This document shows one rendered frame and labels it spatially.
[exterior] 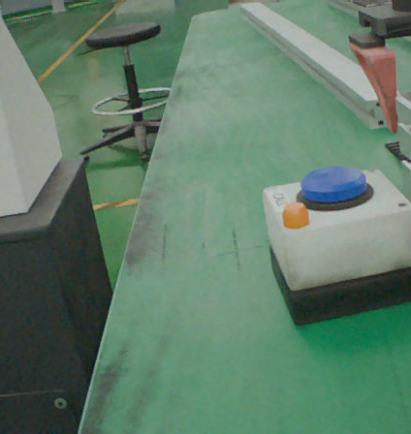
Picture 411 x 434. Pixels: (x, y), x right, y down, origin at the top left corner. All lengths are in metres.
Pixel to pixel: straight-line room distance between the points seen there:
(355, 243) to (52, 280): 0.35
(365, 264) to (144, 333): 0.14
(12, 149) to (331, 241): 0.37
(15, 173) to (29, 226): 0.05
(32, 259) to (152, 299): 0.22
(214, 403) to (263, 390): 0.03
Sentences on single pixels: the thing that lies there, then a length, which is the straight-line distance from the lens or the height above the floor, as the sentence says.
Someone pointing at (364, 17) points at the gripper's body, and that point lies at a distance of 0.66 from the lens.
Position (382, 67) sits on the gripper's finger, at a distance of 0.63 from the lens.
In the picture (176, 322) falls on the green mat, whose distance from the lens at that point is 0.51.
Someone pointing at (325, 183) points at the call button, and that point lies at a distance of 0.48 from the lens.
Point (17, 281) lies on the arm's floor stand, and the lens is 0.76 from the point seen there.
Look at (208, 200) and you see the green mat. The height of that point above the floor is 0.78.
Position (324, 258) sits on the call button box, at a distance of 0.47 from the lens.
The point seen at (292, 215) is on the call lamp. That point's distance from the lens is 0.46.
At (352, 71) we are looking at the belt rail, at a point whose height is 0.81.
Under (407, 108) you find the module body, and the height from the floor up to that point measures 0.86.
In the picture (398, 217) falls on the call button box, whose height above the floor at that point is 0.84.
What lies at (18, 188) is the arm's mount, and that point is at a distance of 0.76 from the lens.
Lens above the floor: 1.02
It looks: 21 degrees down
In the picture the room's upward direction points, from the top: 10 degrees counter-clockwise
